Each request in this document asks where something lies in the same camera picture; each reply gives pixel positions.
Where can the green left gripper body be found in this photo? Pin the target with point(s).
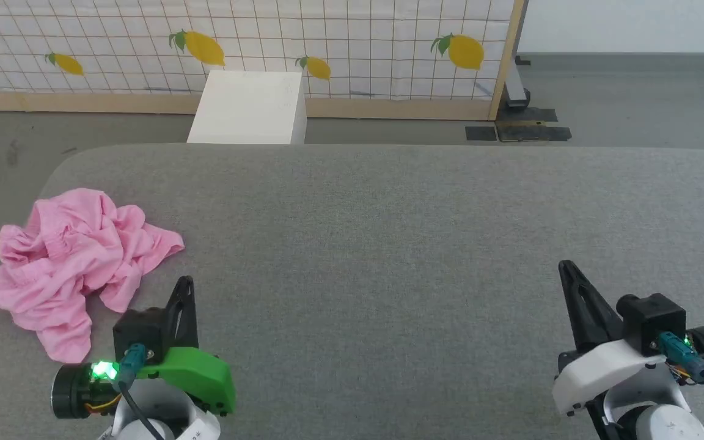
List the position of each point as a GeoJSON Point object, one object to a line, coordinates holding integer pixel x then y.
{"type": "Point", "coordinates": [199, 376]}

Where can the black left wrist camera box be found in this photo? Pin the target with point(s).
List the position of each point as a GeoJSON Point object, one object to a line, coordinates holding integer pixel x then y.
{"type": "Point", "coordinates": [138, 333]}

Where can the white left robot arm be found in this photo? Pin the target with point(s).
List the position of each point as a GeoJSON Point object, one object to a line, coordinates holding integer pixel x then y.
{"type": "Point", "coordinates": [156, 410]}

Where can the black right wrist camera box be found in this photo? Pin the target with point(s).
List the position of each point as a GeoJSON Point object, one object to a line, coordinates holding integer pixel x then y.
{"type": "Point", "coordinates": [654, 321]}

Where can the grey fabric sofa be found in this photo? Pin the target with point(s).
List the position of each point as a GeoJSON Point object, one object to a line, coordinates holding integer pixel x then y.
{"type": "Point", "coordinates": [358, 244]}

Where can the white rectangular box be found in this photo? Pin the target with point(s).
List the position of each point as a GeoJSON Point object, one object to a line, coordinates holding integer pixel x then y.
{"type": "Point", "coordinates": [248, 107]}

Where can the black metal stand foot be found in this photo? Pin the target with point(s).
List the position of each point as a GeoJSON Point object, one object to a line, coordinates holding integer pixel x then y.
{"type": "Point", "coordinates": [514, 91]}

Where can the pink garment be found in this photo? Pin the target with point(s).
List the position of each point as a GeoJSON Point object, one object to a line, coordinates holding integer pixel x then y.
{"type": "Point", "coordinates": [65, 256]}

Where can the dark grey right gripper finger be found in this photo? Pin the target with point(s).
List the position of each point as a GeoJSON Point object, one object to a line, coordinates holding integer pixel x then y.
{"type": "Point", "coordinates": [574, 318]}
{"type": "Point", "coordinates": [605, 327]}

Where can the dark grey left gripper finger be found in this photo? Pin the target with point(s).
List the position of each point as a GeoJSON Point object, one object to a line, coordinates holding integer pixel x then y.
{"type": "Point", "coordinates": [190, 324]}
{"type": "Point", "coordinates": [173, 327]}

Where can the black floor tape patch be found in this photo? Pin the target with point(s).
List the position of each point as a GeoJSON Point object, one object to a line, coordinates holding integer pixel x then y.
{"type": "Point", "coordinates": [480, 133]}

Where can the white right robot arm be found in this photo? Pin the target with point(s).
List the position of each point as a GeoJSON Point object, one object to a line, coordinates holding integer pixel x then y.
{"type": "Point", "coordinates": [663, 425]}

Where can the black metal base plate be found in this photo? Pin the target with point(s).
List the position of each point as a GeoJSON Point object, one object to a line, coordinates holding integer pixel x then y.
{"type": "Point", "coordinates": [529, 132]}

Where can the white paper label tag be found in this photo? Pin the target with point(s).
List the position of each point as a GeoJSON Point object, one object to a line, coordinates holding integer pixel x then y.
{"type": "Point", "coordinates": [202, 429]}

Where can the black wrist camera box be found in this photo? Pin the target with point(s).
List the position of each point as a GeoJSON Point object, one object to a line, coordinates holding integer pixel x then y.
{"type": "Point", "coordinates": [654, 321]}
{"type": "Point", "coordinates": [138, 333]}

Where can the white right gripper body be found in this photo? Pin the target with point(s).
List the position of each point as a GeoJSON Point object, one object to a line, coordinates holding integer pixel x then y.
{"type": "Point", "coordinates": [596, 373]}

